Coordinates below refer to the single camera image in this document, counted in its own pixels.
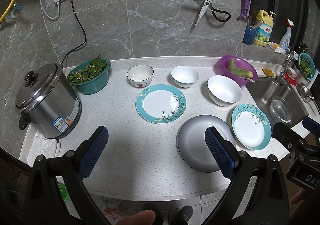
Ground white spray bottle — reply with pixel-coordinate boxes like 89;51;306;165
279;19;294;52

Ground small teal vegetable bowl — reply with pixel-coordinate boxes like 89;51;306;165
298;52;315;81

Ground grey deep plate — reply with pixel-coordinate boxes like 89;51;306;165
177;114;236;172

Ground teal basin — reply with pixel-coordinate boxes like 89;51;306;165
67;56;111;95

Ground yellow detergent bottle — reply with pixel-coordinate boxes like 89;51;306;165
253;10;276;47

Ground purple plastic bowl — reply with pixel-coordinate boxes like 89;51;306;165
214;55;258;86

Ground green peeled vegetable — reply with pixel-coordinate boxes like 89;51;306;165
228;58;253;79

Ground person left hand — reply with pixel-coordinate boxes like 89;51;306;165
116;210;156;225

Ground purple utensil hanging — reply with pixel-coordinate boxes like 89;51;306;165
237;0;251;22

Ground large white bowl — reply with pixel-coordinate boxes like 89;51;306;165
207;75;242;107

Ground stainless steel rice cooker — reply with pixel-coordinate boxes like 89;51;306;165
15;63;82;140

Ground metal ladle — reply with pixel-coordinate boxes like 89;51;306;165
300;84;319;112

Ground white cloth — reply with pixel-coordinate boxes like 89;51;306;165
27;132;61;166

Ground red rimmed ceramic bowl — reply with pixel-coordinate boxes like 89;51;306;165
127;65;154;88

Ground stainless steel sink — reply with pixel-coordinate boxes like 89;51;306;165
246;77;309;127

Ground yellow gas hose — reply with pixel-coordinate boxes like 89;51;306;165
0;0;19;25

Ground chrome faucet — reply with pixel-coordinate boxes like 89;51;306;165
276;49;295;85

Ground small white bowl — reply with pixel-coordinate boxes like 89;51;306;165
171;65;200;88

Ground teal floral plate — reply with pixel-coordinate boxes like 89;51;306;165
136;84;187;124
232;104;272;151

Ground kitchen scissors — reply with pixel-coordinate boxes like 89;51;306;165
192;0;231;26

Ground yellow sponge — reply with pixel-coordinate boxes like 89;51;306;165
262;69;274;78

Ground glass bowl in sink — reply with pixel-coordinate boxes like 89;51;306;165
269;96;292;123

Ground black power cable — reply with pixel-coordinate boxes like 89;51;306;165
61;0;88;67

